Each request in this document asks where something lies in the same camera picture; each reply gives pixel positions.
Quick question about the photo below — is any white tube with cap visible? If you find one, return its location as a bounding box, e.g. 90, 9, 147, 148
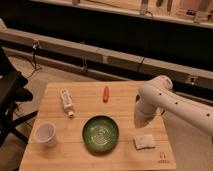
60, 88, 74, 117

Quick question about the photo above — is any orange carrot toy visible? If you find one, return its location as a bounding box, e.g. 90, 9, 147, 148
103, 86, 109, 103

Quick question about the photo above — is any green ceramic bowl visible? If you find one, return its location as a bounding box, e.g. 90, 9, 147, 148
82, 115, 119, 153

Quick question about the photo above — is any black cable on floor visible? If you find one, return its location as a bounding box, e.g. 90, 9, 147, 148
27, 40, 43, 80

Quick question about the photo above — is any white folded cloth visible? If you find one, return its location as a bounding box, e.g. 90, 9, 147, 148
133, 134, 156, 150

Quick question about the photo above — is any black chair frame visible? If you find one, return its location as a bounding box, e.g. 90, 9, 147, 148
0, 46, 37, 147

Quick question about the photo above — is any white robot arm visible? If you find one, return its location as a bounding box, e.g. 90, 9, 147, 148
134, 75, 213, 136

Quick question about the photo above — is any grey metal rail beam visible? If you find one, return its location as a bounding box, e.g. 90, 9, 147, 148
0, 29, 213, 84

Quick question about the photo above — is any clear plastic cup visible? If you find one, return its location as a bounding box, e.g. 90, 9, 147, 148
34, 123, 57, 147

